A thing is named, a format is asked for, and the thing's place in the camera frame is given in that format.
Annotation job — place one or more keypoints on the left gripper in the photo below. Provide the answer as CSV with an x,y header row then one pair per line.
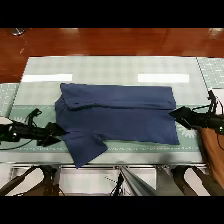
x,y
40,132

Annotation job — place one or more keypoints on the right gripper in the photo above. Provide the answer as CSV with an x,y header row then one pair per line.
x,y
199,119

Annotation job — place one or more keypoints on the blue shirt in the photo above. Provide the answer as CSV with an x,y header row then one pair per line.
x,y
120,116

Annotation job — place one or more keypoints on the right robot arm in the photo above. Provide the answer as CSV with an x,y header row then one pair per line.
x,y
215,121

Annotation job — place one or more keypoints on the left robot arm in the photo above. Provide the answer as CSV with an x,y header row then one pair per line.
x,y
16,130

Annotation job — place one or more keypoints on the brown garment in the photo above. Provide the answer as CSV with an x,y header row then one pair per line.
x,y
213,153

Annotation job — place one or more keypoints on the silver frame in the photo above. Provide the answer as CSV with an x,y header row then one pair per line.
x,y
140,181

